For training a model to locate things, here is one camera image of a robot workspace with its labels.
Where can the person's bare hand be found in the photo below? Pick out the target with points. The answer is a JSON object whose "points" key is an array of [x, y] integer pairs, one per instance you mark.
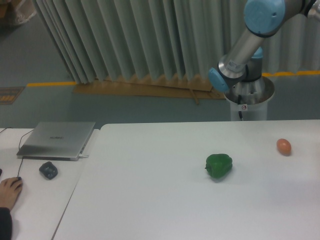
{"points": [[10, 190]]}

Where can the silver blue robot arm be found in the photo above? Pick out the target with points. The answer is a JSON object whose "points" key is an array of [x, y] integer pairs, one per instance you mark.
{"points": [[263, 19]]}

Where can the dark sleeved forearm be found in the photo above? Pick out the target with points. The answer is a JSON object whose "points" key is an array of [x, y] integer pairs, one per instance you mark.
{"points": [[6, 225]]}

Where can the green bell pepper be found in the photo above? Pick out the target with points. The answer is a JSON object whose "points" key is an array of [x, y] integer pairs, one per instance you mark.
{"points": [[218, 165]]}

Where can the small black controller device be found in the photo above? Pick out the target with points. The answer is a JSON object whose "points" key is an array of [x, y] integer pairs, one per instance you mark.
{"points": [[48, 170]]}

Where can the silver closed laptop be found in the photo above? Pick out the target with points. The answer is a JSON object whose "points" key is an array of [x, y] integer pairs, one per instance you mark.
{"points": [[57, 140]]}

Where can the pale green pleated curtain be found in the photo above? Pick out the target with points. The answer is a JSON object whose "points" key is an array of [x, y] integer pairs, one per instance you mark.
{"points": [[108, 39]]}

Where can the flat brown cardboard sheet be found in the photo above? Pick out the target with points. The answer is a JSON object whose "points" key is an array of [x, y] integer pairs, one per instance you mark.
{"points": [[196, 89]]}

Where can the brown egg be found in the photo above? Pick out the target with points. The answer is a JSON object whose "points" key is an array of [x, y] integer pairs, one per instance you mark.
{"points": [[284, 146]]}

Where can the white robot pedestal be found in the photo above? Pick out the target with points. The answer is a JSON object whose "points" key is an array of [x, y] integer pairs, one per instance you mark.
{"points": [[248, 101]]}

